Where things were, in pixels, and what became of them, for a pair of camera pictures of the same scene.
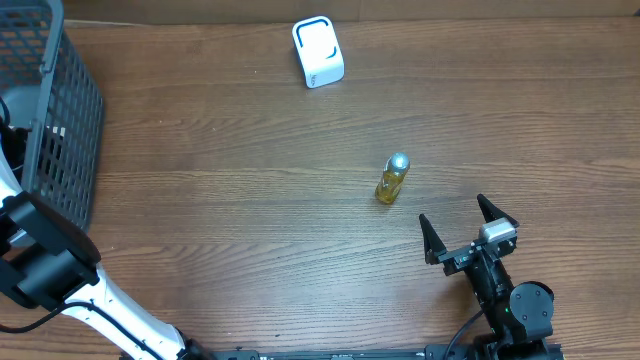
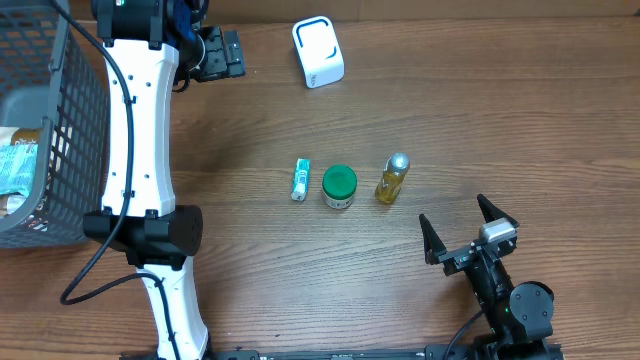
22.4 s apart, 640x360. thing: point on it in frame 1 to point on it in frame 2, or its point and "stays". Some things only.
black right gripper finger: [432, 242] stays
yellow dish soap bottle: [395, 169] stays
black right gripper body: [457, 259] stays
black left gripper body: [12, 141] to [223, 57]
